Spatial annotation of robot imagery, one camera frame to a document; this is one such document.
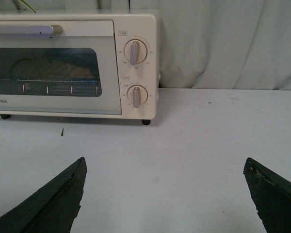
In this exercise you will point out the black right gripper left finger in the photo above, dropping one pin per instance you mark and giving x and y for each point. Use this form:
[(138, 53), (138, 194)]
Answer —
[(53, 207)]

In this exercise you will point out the silver oven door handle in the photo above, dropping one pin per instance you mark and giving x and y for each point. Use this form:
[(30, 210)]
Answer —
[(31, 30)]

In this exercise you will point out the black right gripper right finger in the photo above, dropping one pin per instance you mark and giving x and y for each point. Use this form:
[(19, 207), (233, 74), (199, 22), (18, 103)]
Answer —
[(271, 195)]

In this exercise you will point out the green plant leaves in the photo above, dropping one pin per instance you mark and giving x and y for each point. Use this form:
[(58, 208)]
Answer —
[(27, 5)]

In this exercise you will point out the wire oven rack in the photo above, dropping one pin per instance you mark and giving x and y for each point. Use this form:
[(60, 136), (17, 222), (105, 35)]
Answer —
[(60, 88)]

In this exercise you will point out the white backdrop curtain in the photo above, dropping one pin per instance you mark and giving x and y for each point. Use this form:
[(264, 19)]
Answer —
[(219, 44)]

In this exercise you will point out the lower timer knob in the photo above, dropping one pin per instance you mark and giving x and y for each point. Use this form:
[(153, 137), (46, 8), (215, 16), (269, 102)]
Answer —
[(137, 95)]

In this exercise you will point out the upper temperature knob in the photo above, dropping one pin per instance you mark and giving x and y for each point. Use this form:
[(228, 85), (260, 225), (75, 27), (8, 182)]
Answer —
[(135, 52)]

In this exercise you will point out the glass oven door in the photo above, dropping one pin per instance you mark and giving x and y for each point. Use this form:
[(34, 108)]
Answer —
[(85, 51)]

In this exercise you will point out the cream Toshiba toaster oven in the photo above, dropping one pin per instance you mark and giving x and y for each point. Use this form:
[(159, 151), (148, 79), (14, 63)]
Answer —
[(136, 24)]

